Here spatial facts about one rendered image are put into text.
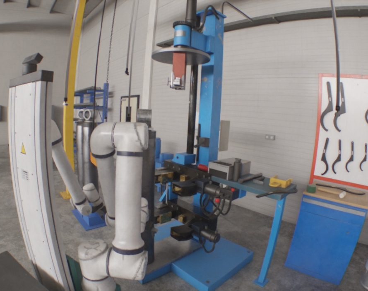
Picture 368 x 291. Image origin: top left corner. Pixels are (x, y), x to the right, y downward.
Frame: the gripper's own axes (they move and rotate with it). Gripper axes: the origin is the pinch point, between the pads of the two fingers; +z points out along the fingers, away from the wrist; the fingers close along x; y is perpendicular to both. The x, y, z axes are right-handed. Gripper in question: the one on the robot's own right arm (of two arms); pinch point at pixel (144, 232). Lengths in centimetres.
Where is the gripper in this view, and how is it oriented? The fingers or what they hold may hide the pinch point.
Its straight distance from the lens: 163.9
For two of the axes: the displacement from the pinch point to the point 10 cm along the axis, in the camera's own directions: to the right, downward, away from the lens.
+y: -2.9, 5.0, -8.1
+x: 9.6, 2.0, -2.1
